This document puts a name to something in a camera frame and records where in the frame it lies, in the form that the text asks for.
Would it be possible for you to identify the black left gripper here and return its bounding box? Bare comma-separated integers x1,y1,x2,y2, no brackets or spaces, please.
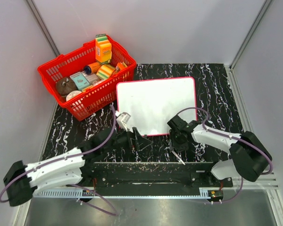
102,123,151,153

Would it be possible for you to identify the black whiteboard marker pen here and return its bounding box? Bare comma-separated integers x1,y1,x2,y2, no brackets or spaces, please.
172,151,185,165

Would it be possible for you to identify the pink framed whiteboard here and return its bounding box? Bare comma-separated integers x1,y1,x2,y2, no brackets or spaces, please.
116,77,197,136

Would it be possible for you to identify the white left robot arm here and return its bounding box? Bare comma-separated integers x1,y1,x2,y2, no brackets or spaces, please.
2,127,152,207

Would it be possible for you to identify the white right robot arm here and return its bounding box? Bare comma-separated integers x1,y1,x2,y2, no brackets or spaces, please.
167,115,272,186

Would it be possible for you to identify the red plastic shopping basket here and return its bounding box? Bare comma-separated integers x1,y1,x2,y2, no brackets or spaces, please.
38,34,137,121

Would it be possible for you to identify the orange snack packet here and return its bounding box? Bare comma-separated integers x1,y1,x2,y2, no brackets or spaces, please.
114,62,127,73

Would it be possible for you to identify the yellow green sponge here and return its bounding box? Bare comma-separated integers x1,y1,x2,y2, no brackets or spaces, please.
96,65,116,80

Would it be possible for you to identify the teal small box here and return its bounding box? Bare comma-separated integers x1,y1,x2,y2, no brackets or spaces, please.
70,72,90,91

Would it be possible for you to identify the white round lid container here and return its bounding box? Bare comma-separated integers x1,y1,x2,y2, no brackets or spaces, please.
66,90,82,101

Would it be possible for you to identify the orange cylindrical can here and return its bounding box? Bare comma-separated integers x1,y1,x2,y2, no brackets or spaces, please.
83,62,101,75

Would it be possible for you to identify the brown round bread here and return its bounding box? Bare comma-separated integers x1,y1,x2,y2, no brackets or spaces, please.
55,77,77,97

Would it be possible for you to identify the orange sponge pack upright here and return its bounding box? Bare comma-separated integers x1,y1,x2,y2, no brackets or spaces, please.
95,34,112,65

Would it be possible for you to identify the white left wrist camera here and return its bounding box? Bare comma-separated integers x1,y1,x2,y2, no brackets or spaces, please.
115,111,131,131

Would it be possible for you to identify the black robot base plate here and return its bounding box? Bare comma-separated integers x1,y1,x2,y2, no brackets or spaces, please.
79,162,233,195

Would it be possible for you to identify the white slotted cable duct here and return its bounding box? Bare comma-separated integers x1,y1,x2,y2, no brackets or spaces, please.
33,187,211,199

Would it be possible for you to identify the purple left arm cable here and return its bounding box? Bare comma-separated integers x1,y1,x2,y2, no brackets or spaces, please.
0,105,120,216

